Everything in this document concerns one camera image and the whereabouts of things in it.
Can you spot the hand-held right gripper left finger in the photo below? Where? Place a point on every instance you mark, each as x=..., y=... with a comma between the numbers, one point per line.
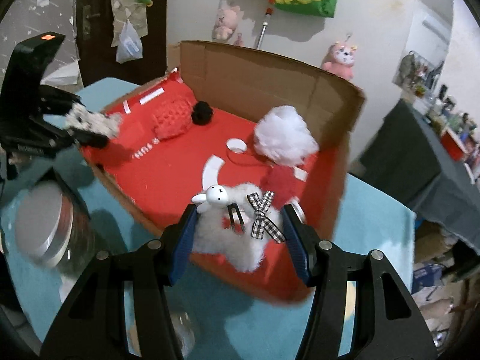
x=183, y=240

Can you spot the pink bear plush toy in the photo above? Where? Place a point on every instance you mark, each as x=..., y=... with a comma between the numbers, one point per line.
x=339, y=62

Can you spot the clear plastic bag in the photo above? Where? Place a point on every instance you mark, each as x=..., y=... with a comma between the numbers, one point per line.
x=129, y=47

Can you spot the blue printed carton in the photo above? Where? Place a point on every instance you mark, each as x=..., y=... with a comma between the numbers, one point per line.
x=427, y=275

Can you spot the red knit scrubber ball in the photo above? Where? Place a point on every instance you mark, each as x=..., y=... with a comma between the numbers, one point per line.
x=279, y=182

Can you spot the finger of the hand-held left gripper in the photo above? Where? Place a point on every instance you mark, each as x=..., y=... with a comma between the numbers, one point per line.
x=90, y=142
x=62, y=101

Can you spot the black scrunchie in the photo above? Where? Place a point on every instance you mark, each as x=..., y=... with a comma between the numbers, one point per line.
x=202, y=112

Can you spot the white mesh bath pouf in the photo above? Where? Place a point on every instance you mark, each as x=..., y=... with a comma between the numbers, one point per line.
x=285, y=135

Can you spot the orange mesh bath sponge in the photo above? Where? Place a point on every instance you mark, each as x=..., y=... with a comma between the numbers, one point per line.
x=172, y=118

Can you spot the red beaded hanging charm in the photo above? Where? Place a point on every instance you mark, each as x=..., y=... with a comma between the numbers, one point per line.
x=264, y=26

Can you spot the beige hanging wall organizer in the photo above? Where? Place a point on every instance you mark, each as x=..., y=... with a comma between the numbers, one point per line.
x=127, y=11

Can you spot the white fluffy sheep plush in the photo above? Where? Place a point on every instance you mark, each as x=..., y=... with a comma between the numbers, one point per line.
x=228, y=240

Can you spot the large glass jar metal lid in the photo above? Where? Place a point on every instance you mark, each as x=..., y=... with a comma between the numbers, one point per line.
x=41, y=225

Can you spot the wall mirror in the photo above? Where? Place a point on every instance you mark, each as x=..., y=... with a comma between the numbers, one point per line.
x=427, y=45

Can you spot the cream crochet scrunchie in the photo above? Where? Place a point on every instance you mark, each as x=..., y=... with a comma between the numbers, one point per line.
x=93, y=122

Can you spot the table with dark grey cloth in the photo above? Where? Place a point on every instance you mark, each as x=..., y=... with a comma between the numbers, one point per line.
x=405, y=161

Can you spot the cardboard box red lining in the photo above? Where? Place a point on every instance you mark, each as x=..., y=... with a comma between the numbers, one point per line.
x=243, y=78

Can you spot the dark brown door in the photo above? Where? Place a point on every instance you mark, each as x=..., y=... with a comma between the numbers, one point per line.
x=97, y=15

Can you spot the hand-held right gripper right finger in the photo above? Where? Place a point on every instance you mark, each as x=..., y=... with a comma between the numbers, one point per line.
x=298, y=243

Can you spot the pale pink plush toy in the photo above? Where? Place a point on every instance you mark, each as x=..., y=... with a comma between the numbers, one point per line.
x=225, y=22

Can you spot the small clear plastic jar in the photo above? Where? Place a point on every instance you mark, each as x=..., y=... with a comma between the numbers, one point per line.
x=183, y=332

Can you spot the red basin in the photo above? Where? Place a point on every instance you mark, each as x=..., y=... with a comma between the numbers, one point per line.
x=453, y=144

